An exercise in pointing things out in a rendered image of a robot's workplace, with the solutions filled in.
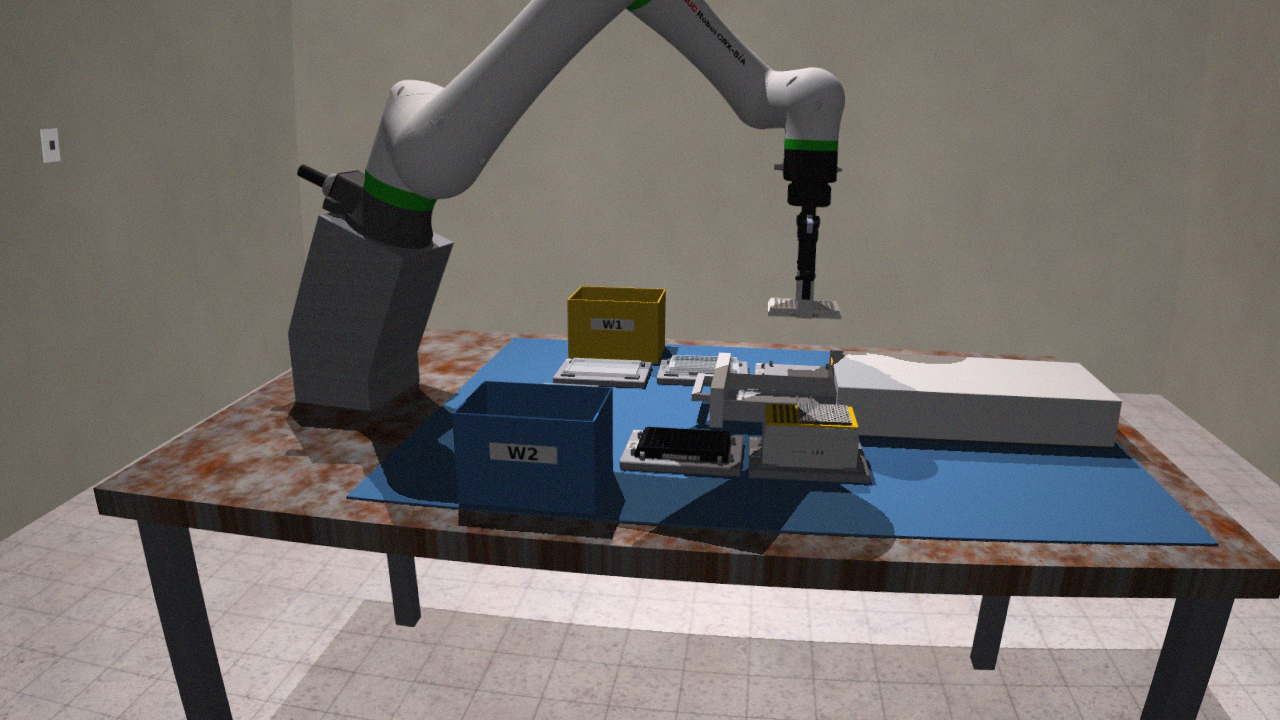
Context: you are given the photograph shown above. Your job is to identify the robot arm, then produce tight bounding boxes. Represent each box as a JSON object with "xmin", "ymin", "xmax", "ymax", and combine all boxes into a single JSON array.
[{"xmin": 297, "ymin": 0, "xmax": 845, "ymax": 249}]

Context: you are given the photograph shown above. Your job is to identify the blue bench mat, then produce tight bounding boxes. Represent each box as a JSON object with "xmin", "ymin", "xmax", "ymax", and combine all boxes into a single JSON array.
[{"xmin": 346, "ymin": 338, "xmax": 1219, "ymax": 546}]

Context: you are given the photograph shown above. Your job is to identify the olive-brown open bin labelled w1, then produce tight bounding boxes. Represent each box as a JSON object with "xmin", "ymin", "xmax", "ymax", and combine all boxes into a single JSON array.
[{"xmin": 567, "ymin": 286, "xmax": 666, "ymax": 364}]

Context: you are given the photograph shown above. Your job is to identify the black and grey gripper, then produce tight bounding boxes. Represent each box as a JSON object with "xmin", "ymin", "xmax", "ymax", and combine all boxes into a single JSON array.
[{"xmin": 787, "ymin": 183, "xmax": 831, "ymax": 319}]

